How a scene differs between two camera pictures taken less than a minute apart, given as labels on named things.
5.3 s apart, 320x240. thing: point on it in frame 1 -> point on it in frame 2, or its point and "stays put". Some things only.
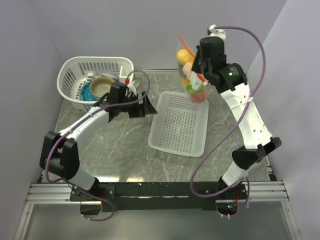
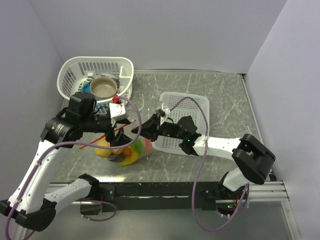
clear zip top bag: [196, 87] -> [125, 156]
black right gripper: [195, 68] -> [150, 128]
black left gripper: [142, 109] -> [121, 138]
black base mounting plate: [160, 196] stays put
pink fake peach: [198, 98] -> [148, 145]
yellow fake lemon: [183, 56] -> [102, 152]
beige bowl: [100, 86] stays put
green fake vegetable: [190, 89] -> [138, 146]
